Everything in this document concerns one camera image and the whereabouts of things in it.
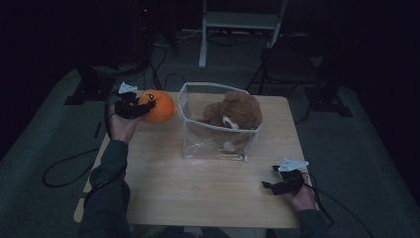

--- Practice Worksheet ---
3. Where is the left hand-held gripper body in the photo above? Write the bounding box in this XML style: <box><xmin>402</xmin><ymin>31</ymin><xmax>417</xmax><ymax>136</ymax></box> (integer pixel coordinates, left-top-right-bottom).
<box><xmin>113</xmin><ymin>81</ymin><xmax>148</xmax><ymax>121</ymax></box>

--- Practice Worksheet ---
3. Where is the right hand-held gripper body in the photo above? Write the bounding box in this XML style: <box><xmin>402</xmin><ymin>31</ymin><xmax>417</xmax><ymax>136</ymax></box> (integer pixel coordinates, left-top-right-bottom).
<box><xmin>276</xmin><ymin>158</ymin><xmax>311</xmax><ymax>196</ymax></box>

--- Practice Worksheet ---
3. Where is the orange plush toy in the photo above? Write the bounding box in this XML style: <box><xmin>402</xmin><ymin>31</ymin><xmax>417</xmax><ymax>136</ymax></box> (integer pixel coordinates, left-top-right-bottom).
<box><xmin>136</xmin><ymin>88</ymin><xmax>177</xmax><ymax>125</ymax></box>

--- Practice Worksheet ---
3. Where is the clear plastic storage bag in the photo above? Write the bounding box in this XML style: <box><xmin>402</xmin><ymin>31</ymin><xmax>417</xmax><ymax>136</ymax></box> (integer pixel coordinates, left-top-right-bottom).
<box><xmin>176</xmin><ymin>81</ymin><xmax>263</xmax><ymax>164</ymax></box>

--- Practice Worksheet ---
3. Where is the brown teddy bear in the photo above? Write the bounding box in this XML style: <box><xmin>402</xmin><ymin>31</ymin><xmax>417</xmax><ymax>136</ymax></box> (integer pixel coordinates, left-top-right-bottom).
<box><xmin>197</xmin><ymin>90</ymin><xmax>263</xmax><ymax>155</ymax></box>

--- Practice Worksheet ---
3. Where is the person's left hand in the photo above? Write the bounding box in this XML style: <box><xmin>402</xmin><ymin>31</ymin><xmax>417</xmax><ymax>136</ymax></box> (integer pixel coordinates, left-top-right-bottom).
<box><xmin>107</xmin><ymin>104</ymin><xmax>149</xmax><ymax>145</ymax></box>

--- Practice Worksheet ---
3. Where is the person's right hand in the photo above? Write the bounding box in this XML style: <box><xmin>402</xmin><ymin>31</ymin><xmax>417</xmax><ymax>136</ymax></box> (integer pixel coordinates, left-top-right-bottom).
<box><xmin>285</xmin><ymin>170</ymin><xmax>319</xmax><ymax>213</ymax></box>

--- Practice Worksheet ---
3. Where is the small black stick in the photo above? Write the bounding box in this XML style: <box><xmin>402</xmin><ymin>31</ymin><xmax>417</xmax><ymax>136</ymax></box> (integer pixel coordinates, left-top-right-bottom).
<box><xmin>93</xmin><ymin>120</ymin><xmax>103</xmax><ymax>140</ymax></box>

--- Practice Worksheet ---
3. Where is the black stand base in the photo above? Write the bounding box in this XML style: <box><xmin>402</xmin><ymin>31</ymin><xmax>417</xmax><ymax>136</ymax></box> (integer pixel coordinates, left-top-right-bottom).
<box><xmin>62</xmin><ymin>62</ymin><xmax>117</xmax><ymax>107</ymax></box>
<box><xmin>309</xmin><ymin>58</ymin><xmax>354</xmax><ymax>119</ymax></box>

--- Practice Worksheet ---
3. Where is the black chair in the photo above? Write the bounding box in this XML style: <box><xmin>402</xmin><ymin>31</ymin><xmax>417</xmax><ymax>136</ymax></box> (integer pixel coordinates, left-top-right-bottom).
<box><xmin>246</xmin><ymin>32</ymin><xmax>324</xmax><ymax>97</ymax></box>

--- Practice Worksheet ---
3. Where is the looped black floor cable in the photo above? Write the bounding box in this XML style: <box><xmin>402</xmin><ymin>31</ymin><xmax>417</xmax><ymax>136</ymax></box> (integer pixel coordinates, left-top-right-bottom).
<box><xmin>163</xmin><ymin>72</ymin><xmax>188</xmax><ymax>91</ymax></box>

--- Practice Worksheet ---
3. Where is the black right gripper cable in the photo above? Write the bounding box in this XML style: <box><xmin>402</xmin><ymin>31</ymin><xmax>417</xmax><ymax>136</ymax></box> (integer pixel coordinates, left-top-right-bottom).
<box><xmin>306</xmin><ymin>170</ymin><xmax>376</xmax><ymax>238</ymax></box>

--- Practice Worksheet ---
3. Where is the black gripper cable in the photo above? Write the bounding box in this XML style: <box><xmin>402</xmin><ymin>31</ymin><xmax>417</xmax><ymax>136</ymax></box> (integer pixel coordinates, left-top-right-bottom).
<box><xmin>306</xmin><ymin>170</ymin><xmax>376</xmax><ymax>238</ymax></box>
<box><xmin>42</xmin><ymin>93</ymin><xmax>129</xmax><ymax>209</ymax></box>

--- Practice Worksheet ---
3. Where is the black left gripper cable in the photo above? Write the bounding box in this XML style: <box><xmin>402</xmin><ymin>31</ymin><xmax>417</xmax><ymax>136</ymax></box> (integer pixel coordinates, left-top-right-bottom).
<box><xmin>42</xmin><ymin>93</ymin><xmax>129</xmax><ymax>209</ymax></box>

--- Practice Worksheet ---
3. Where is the white metal stand frame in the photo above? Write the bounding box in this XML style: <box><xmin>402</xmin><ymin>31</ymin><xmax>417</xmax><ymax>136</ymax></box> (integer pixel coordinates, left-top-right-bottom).
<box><xmin>197</xmin><ymin>0</ymin><xmax>289</xmax><ymax>69</ymax></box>

